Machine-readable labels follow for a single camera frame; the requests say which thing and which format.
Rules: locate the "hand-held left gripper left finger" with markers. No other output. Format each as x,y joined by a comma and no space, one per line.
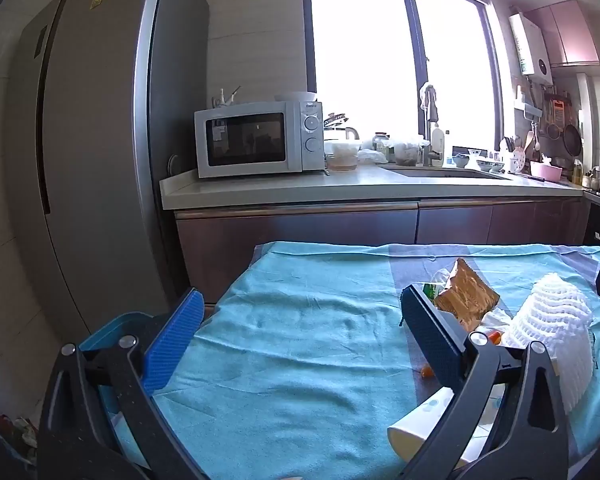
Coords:
175,345

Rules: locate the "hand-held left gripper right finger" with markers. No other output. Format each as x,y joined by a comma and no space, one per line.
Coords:
430,335

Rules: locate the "golden snack bag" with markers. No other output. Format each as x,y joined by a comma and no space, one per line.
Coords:
467,295

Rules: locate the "blue trash bin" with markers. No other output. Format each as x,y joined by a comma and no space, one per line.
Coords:
110,327

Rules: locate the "white foam fruit net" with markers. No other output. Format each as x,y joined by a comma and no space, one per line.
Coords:
550,320

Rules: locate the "white plastic bottle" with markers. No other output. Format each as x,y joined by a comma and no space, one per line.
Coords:
415,425

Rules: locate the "teal cloth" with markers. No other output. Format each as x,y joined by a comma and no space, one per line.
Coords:
305,335

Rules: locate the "pink basin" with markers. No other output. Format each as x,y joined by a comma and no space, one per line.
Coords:
545,171

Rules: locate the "hanging frying pan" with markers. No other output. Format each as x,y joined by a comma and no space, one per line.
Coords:
572,141

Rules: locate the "white utensil holder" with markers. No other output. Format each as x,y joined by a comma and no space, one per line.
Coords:
516,157

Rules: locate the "kitchen sink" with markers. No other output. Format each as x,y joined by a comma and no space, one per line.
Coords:
445,172

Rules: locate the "kitchen counter cabinet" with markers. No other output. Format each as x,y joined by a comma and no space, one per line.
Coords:
305,230

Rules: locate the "grey round lid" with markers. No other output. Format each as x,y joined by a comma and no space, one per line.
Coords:
175,164

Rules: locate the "red plastic bag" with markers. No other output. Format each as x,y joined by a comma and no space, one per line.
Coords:
4,422

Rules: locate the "white dish soap bottle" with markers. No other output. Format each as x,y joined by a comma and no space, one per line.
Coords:
438,142

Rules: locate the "clear plastic food container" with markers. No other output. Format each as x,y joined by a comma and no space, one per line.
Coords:
342,157

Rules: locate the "glass jar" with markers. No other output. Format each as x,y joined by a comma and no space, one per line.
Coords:
380,142

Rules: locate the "white microwave oven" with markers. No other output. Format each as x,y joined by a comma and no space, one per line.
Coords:
250,137

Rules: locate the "grey refrigerator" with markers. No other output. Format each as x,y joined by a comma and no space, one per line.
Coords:
95,135

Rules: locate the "white water heater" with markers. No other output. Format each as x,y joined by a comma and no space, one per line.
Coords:
530,45

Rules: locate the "kitchen window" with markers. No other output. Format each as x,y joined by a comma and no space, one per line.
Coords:
360,35

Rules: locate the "pink wall cabinet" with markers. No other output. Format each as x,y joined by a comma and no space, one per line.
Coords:
570,30

